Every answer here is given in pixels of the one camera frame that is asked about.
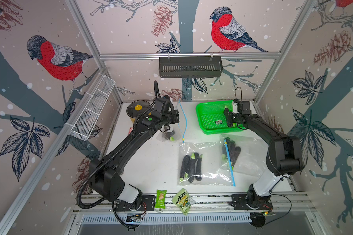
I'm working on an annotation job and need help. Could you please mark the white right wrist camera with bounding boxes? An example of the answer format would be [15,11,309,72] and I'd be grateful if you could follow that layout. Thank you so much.
[232,99,252,116]

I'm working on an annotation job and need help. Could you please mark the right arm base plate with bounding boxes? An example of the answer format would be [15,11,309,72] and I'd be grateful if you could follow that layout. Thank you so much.
[229,193,273,211]

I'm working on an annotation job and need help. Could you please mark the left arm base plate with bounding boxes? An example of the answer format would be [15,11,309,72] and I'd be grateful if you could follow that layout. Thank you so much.
[115,195,156,212]

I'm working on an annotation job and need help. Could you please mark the white wire mesh basket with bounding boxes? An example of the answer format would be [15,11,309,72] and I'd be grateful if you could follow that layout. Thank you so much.
[69,74,115,141]

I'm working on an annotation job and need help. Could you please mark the yellow pot with lid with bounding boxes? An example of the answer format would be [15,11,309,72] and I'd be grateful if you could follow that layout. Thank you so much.
[126,100,150,123]

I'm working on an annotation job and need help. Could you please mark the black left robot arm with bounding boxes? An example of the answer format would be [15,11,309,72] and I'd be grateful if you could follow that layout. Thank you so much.
[76,81,179,230]

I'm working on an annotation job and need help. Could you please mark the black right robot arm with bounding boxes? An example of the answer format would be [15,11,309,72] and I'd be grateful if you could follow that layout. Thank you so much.
[223,99,303,210]

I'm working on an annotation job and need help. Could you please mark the small clear zip-top bag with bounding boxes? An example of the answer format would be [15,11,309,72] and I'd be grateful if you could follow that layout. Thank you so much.
[220,134,268,179]

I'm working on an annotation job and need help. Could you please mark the small green snack packet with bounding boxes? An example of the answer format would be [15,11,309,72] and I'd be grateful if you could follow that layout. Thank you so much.
[155,190,167,209]

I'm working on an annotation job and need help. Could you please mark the green plastic basket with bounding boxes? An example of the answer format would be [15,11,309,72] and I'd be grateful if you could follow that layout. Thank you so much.
[196,100,244,135]

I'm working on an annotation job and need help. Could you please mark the large clear zip-top bag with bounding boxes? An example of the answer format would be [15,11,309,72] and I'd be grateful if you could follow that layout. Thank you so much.
[176,142,233,186]

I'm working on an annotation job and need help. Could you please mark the green printed snack bag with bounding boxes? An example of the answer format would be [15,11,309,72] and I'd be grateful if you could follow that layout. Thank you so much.
[172,188,196,215]

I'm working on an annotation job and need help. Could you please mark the black hanging wire shelf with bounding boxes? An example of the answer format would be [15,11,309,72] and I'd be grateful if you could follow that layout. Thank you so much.
[158,56,223,78]

